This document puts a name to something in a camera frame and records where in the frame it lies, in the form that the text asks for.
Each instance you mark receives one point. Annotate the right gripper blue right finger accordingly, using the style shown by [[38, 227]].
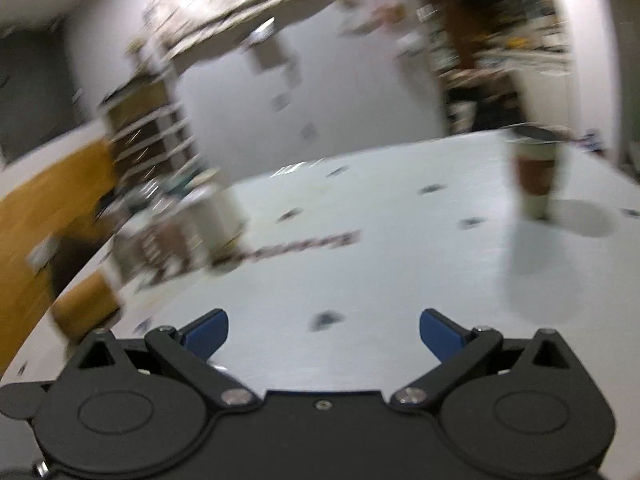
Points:
[[463, 355]]

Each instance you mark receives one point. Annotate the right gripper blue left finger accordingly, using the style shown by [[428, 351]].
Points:
[[183, 354]]

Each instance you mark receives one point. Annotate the paper cup with brown sleeve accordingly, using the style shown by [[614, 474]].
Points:
[[534, 155]]

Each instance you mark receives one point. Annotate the wooden cylinder cup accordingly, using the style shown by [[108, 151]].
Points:
[[85, 307]]

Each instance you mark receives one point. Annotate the white ceramic cup upside down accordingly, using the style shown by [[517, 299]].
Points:
[[216, 215]]

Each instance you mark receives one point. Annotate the white drawer unit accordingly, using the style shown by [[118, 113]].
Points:
[[148, 132]]

